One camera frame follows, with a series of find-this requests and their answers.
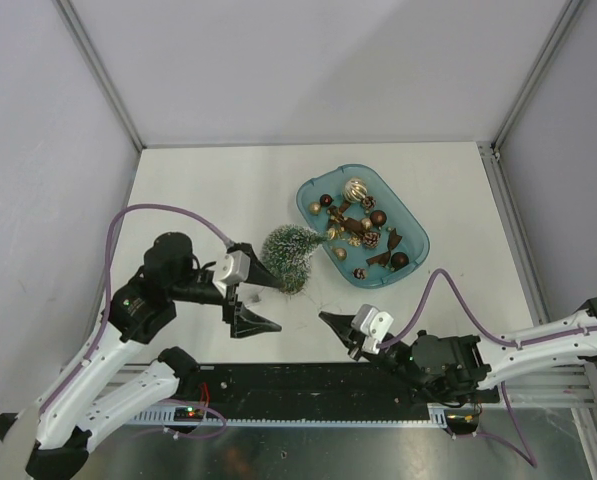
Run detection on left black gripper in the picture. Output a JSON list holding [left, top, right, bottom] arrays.
[[169, 243, 285, 336]]

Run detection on small green christmas tree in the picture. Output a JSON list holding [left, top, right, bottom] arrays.
[[261, 224, 328, 295]]

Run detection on teal plastic tray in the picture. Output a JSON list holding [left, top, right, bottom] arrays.
[[296, 164, 430, 289]]

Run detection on brown matte bauble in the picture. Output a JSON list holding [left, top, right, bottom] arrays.
[[369, 210, 387, 228]]

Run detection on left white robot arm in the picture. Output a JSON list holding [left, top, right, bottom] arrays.
[[0, 232, 281, 479]]

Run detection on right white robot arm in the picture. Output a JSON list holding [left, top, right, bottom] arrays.
[[319, 297, 597, 406]]

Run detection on small frosted pine cone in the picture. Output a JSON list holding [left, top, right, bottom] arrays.
[[353, 268, 367, 280]]

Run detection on brown ribbon bow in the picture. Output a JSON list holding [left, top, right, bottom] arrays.
[[366, 250, 392, 267]]

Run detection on small gold bauble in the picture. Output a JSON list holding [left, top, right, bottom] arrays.
[[309, 202, 322, 215]]

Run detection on small dark red bauble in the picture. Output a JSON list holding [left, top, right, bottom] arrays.
[[319, 194, 333, 207]]

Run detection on large silver gold bauble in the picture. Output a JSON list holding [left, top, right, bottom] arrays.
[[342, 177, 368, 203]]

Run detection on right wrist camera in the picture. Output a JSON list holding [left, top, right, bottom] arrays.
[[351, 304, 394, 354]]

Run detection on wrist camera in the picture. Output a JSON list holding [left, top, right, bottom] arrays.
[[213, 251, 250, 290], [351, 304, 394, 354]]

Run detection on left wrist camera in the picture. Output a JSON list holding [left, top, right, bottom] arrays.
[[213, 251, 250, 290]]

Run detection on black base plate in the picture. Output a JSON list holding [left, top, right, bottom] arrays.
[[142, 360, 499, 422]]

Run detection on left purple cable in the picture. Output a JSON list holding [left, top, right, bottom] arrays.
[[42, 203, 239, 441]]

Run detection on purple cable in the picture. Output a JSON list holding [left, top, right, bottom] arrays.
[[42, 203, 239, 441], [377, 268, 597, 469]]

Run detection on grey slotted cable duct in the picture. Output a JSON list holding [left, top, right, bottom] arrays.
[[126, 404, 447, 430]]

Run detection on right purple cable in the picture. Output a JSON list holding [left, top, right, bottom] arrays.
[[377, 268, 597, 469]]

